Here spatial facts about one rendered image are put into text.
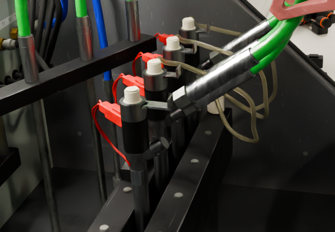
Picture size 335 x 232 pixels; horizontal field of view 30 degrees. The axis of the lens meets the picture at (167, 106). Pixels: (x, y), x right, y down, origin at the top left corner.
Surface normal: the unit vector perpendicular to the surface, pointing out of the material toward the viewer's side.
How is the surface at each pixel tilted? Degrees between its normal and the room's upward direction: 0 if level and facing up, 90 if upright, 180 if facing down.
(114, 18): 90
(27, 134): 90
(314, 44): 0
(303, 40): 0
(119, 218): 0
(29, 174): 90
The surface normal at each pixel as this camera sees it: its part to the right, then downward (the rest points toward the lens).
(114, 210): -0.06, -0.90
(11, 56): 0.96, 0.07
